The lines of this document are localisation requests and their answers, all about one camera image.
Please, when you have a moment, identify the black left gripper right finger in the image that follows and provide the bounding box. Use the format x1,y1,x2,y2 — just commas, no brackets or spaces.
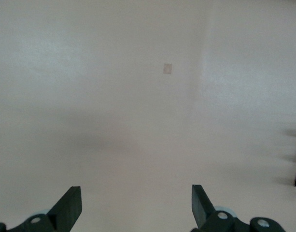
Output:
191,185,250,232

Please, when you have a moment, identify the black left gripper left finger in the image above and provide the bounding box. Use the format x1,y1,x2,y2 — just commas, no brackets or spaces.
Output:
14,186,82,232

